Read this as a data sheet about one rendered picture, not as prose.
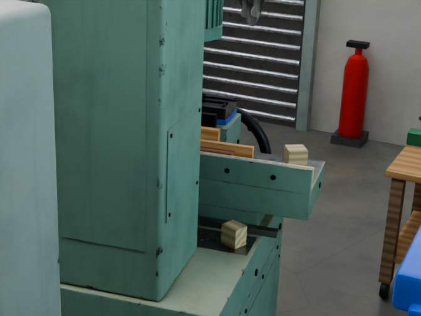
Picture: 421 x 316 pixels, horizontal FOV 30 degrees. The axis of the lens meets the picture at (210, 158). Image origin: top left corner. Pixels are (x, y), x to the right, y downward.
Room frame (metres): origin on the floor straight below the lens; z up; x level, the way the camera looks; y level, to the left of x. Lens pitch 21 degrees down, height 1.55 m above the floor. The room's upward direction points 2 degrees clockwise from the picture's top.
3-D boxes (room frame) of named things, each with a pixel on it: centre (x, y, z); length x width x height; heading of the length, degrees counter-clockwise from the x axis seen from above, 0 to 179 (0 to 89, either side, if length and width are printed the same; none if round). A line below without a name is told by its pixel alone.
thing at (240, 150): (1.66, 0.02, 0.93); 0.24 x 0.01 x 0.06; 74
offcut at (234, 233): (1.46, -0.05, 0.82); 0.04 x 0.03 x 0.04; 46
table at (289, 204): (1.73, 0.04, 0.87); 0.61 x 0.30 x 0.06; 74
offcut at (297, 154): (1.68, -0.19, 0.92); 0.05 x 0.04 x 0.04; 10
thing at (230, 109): (1.82, 0.02, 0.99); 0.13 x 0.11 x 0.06; 74
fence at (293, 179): (1.59, 0.08, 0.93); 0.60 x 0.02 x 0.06; 74
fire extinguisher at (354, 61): (4.44, -0.83, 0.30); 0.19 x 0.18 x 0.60; 155
